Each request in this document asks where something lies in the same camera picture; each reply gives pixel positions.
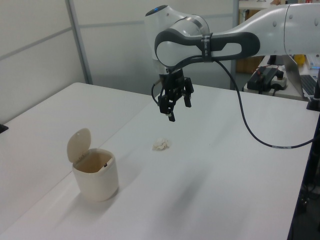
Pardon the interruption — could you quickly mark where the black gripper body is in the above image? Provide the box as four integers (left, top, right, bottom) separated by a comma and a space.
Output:
159, 70, 188, 101

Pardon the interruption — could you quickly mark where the white paper trash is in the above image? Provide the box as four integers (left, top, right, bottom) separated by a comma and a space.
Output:
151, 137, 173, 152

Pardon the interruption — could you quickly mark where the small cream flip-lid bin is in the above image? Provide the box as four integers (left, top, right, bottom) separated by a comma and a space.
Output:
66, 127, 119, 202

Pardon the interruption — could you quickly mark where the brown cardboard box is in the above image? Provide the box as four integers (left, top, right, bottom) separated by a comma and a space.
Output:
235, 55, 265, 75

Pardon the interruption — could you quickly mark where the black power supply box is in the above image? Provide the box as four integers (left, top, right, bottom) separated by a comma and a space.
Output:
246, 65, 284, 91

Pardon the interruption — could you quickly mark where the white plug adapter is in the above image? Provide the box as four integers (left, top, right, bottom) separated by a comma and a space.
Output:
270, 74, 289, 91

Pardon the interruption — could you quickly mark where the silver open laptop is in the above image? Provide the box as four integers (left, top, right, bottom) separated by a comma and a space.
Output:
281, 53, 320, 99

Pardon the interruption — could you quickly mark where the yellow object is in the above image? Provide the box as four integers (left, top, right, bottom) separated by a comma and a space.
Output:
294, 54, 307, 67

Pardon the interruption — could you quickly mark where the black stand with clamp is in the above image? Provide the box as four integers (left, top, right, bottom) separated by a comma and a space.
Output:
306, 66, 320, 112

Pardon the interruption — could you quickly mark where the white and blue box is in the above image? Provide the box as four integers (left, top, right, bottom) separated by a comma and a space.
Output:
305, 53, 320, 71

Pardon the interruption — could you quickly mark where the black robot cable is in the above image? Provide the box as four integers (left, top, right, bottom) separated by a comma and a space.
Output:
151, 56, 316, 150

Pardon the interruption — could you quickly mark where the grey metal partition post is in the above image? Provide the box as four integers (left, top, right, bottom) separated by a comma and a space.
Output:
66, 0, 94, 85

